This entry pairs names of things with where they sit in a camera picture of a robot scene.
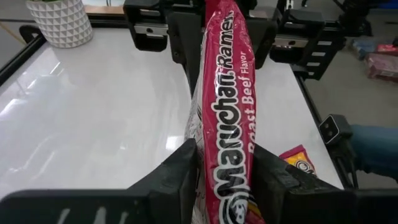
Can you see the small black depth camera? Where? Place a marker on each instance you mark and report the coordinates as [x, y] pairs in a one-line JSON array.
[[331, 129]]

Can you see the light wooden side board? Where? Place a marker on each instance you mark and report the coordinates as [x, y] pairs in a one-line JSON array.
[[102, 10]]

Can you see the green plant in white pot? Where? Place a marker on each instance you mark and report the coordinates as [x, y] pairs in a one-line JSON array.
[[62, 21]]

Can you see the red Maruchan ramen pack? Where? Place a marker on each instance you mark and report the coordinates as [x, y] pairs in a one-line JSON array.
[[228, 109], [298, 158]]

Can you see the person's leg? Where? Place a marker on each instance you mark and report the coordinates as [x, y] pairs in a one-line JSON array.
[[376, 149]]

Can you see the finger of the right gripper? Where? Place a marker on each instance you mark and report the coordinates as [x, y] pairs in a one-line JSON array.
[[264, 37], [186, 40]]

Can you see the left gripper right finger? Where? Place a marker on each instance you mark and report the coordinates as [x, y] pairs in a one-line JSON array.
[[295, 199]]

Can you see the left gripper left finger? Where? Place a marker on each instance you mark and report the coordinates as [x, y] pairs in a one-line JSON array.
[[168, 186]]

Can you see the red package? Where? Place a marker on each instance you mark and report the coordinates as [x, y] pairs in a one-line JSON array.
[[382, 65]]

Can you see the small blue floor object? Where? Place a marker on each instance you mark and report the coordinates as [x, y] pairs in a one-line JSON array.
[[363, 46]]

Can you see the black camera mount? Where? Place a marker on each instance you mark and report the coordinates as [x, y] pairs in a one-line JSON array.
[[345, 161]]

